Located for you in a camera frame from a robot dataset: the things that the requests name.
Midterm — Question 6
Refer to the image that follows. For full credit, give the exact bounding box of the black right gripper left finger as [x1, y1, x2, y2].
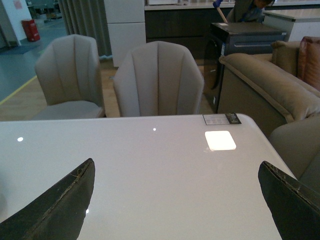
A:
[0, 158, 95, 240]

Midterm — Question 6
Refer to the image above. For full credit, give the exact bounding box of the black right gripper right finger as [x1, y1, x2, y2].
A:
[258, 161, 320, 240]

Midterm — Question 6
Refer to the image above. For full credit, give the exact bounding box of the beige chair near table end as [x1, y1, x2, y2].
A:
[268, 116, 320, 193]

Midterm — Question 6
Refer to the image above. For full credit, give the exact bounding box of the black white table label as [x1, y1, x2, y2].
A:
[202, 113, 242, 125]

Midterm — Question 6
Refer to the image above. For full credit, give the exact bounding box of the tan fabric sofa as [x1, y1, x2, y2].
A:
[217, 40, 320, 136]

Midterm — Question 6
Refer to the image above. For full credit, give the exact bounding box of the beige chair left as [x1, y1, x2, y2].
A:
[33, 34, 106, 120]

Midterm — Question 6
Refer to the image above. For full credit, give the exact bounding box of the brown leather cushion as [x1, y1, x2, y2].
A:
[297, 36, 320, 91]

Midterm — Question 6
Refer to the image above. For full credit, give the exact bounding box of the beige chair right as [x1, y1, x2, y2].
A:
[113, 41, 204, 117]

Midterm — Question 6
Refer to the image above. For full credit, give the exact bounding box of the black washing machine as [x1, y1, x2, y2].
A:
[202, 21, 287, 114]

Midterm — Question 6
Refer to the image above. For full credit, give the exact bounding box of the white side table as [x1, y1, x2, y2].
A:
[263, 8, 320, 42]

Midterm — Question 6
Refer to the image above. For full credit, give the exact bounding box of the red bin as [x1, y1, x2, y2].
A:
[21, 19, 40, 42]

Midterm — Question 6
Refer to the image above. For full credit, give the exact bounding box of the grey green curtain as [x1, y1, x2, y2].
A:
[58, 0, 112, 56]

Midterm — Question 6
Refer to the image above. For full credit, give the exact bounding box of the person in grey jacket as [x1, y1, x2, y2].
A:
[226, 0, 275, 23]

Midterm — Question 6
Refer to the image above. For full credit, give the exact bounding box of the white refrigerator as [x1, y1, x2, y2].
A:
[104, 0, 146, 67]

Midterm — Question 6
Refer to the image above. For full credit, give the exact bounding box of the dark kitchen counter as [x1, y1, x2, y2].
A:
[144, 0, 223, 59]

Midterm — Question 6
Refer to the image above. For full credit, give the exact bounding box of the wooden mop handle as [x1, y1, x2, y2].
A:
[216, 7, 228, 24]

